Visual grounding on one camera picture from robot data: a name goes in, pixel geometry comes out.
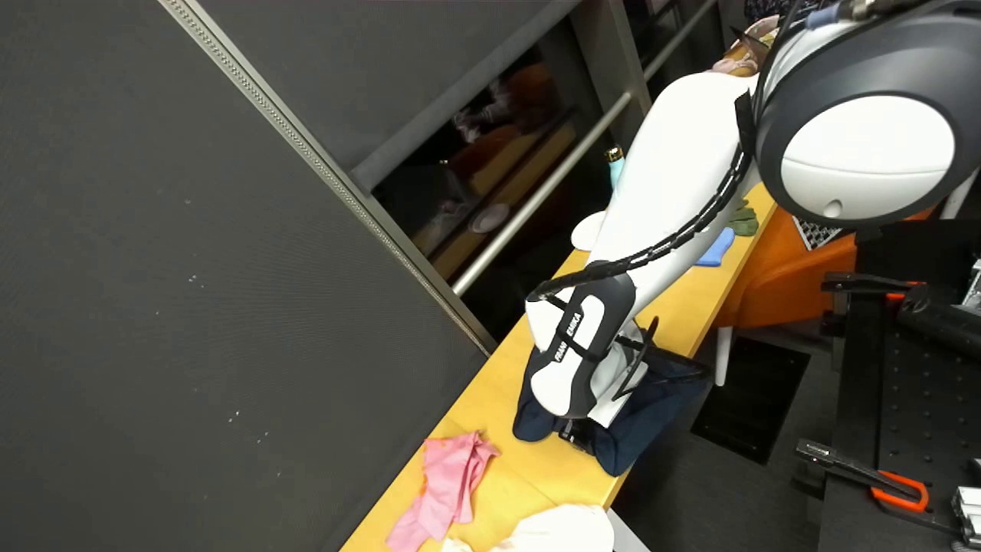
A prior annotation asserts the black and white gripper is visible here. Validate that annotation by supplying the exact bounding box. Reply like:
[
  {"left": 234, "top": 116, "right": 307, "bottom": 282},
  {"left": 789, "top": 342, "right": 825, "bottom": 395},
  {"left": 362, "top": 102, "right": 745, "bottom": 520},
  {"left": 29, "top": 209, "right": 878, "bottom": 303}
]
[{"left": 559, "top": 347, "right": 651, "bottom": 442}]

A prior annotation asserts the navy blue cloth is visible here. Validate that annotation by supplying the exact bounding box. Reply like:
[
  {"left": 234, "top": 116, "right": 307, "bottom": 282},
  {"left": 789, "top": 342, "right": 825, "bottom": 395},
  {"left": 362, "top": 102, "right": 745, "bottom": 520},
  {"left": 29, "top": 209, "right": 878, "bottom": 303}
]
[{"left": 512, "top": 354, "right": 710, "bottom": 476}]

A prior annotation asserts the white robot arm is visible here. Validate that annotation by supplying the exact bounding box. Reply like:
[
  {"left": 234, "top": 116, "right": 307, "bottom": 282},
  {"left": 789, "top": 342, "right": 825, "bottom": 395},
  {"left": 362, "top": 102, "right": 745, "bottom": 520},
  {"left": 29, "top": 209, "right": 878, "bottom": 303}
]
[{"left": 525, "top": 0, "right": 981, "bottom": 435}]

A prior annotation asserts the large white cloth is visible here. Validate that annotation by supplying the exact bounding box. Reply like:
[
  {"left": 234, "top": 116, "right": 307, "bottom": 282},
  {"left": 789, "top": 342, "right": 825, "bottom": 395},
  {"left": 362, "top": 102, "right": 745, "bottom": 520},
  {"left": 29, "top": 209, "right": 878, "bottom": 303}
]
[{"left": 490, "top": 505, "right": 617, "bottom": 552}]

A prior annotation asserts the pink cloth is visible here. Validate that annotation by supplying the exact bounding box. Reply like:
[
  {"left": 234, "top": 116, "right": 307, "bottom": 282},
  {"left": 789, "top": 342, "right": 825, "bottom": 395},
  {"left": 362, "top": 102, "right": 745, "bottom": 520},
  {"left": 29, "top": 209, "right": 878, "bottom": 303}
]
[{"left": 388, "top": 433, "right": 498, "bottom": 552}]

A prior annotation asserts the light blue cloth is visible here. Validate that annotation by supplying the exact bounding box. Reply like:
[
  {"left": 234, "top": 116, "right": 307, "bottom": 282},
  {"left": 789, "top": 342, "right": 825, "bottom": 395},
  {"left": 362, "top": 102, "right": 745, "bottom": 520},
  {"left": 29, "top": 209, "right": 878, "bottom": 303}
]
[{"left": 695, "top": 228, "right": 737, "bottom": 268}]

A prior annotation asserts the green leaf-shaped cloth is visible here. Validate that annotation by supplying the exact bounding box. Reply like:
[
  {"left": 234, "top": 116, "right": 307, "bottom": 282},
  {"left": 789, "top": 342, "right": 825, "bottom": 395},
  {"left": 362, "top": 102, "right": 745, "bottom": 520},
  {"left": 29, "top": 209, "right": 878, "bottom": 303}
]
[{"left": 729, "top": 204, "right": 762, "bottom": 236}]

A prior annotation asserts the black floor vent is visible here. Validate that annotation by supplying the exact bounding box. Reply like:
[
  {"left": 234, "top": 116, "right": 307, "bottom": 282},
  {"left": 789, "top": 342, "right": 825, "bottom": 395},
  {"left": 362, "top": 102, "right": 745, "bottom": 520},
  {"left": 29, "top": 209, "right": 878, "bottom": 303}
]
[{"left": 693, "top": 339, "right": 809, "bottom": 462}]

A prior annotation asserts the light blue water bottle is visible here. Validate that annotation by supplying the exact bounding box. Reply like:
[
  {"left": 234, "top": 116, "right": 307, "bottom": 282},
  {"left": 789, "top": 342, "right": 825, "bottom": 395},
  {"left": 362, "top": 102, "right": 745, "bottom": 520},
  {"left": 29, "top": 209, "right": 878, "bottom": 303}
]
[{"left": 607, "top": 146, "right": 627, "bottom": 191}]

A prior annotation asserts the silver window railing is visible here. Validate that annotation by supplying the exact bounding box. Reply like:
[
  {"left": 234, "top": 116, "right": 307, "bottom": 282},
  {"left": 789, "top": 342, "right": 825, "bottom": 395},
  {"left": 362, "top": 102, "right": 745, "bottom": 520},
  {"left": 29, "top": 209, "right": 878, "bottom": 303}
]
[{"left": 445, "top": 0, "right": 717, "bottom": 298}]

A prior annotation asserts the orange chair with checkerboard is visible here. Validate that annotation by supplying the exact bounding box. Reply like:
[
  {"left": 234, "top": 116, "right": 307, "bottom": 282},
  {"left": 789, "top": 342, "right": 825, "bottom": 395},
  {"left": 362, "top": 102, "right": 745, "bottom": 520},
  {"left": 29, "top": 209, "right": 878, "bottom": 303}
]
[{"left": 716, "top": 212, "right": 856, "bottom": 327}]

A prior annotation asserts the black and white checkerboard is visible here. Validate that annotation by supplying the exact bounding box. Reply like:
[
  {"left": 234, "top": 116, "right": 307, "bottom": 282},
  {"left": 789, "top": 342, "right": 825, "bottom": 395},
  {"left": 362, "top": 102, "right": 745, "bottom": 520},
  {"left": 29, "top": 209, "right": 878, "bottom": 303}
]
[{"left": 793, "top": 217, "right": 843, "bottom": 253}]

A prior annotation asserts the black perforated breadboard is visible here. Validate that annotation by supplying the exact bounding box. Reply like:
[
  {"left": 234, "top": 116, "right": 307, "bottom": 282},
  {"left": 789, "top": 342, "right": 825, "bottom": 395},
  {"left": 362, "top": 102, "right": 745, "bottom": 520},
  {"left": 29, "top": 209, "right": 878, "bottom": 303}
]
[{"left": 819, "top": 275, "right": 981, "bottom": 552}]

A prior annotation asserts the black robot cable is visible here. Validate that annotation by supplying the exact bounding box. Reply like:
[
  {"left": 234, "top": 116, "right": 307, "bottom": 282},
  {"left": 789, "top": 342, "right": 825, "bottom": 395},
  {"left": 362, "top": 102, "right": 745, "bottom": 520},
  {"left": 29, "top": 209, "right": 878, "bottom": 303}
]
[{"left": 525, "top": 89, "right": 762, "bottom": 310}]

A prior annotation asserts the orange-handled black clamp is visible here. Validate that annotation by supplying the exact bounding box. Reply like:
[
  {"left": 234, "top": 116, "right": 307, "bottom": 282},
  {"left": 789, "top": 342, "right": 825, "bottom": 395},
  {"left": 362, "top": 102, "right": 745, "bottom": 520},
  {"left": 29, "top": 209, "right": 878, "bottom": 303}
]
[{"left": 793, "top": 438, "right": 932, "bottom": 515}]

